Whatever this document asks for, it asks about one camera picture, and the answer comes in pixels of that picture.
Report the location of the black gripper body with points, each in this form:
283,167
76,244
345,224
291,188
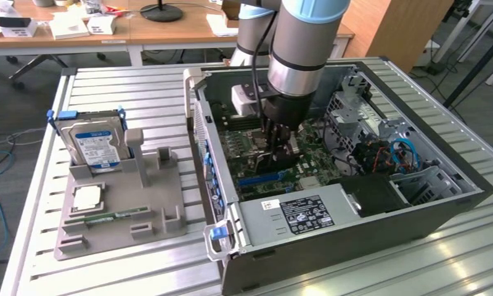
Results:
288,111

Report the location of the low profile graphics card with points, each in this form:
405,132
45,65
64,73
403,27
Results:
264,165

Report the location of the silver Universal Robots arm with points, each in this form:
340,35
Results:
304,37

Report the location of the CPU socket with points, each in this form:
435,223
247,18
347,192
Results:
255,140

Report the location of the green motherboard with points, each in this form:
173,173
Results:
316,166

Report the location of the silver chipset heatsink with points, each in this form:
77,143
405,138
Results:
312,182

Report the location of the blue expansion slot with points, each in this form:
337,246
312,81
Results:
260,179

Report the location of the silver disk bay cage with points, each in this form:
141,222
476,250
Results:
345,123

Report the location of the grey power supply unit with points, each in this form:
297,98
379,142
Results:
264,226

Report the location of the blue case latch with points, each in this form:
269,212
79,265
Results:
217,233

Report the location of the white paper stack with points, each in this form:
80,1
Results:
220,26

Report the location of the black open PC case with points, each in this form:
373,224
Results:
353,246

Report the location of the wooden cabinet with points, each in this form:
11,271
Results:
395,31

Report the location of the wooden desk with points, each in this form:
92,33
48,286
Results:
168,31

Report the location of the grey parts rack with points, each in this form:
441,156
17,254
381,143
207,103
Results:
119,197

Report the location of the hard disk with blue label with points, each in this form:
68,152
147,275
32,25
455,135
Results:
95,145

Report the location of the black lamp base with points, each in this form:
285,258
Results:
161,13

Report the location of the black stand pole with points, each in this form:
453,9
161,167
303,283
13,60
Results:
476,71

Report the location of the green RAM stick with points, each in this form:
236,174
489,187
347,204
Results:
103,217

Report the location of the silver CPU chip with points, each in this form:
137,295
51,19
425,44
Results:
85,197

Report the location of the small white printed box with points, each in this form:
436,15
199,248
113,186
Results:
101,26

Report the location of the white tissue box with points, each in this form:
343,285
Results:
67,29

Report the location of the black office chair base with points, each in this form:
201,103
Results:
28,66

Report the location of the white box with black lid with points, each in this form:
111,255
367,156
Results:
16,29

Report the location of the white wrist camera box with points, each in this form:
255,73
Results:
243,101

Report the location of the silver disk bay bracket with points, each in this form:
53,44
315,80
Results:
431,185

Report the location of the white table frame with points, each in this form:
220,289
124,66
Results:
453,31

